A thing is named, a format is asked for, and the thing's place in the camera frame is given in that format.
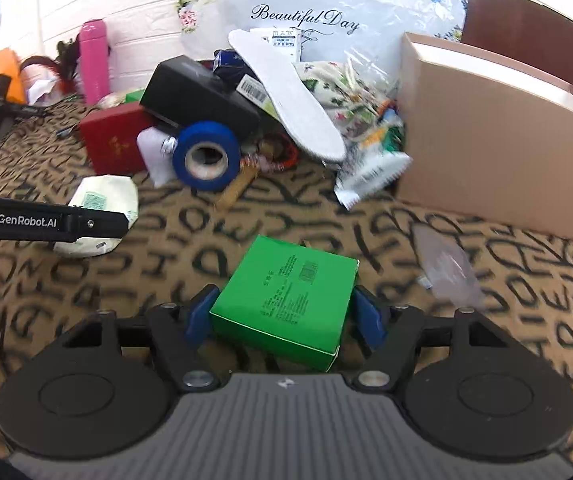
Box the green cardboard box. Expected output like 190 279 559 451
209 236 359 372

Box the clear plastic wrapper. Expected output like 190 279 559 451
412 224 484 310

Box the white round packet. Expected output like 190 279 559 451
53 174 139 258

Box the closed red box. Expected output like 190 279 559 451
79 102 157 176

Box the letter patterned tablecloth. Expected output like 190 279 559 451
0 98 573 466

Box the green white snack packet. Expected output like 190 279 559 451
334 108 412 210

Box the blue tape roll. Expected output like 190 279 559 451
172 122 241 192

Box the pink thermos bottle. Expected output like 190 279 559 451
79 20 110 105

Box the brown cardboard storage box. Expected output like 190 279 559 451
397 32 573 240

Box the black rectangular box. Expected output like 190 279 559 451
140 55 260 140

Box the white shoe insole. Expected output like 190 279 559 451
228 29 347 162

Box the white blue medicine box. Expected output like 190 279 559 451
262 27 301 63

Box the floral white plastic bag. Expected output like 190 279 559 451
174 0 473 86

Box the dark brown wooden board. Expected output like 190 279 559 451
462 0 573 84

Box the bead bracelet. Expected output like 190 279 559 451
241 131 301 177

